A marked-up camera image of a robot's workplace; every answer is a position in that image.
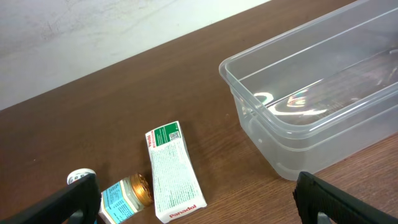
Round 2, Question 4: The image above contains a white green Panadol box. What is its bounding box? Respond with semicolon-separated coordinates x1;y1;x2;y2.
146;121;207;223

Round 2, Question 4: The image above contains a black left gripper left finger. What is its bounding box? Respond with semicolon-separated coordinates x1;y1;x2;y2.
1;174;101;224

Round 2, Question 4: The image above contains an orange tablet tube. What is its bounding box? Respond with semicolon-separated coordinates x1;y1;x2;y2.
67;168;96;185

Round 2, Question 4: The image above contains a small jar gold lid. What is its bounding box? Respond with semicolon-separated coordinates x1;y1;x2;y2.
98;174;154;224

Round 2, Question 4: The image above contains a clear plastic container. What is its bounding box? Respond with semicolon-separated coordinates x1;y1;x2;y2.
219;0;397;180

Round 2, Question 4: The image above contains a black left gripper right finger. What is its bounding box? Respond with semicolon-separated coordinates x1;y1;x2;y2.
293;172;397;224

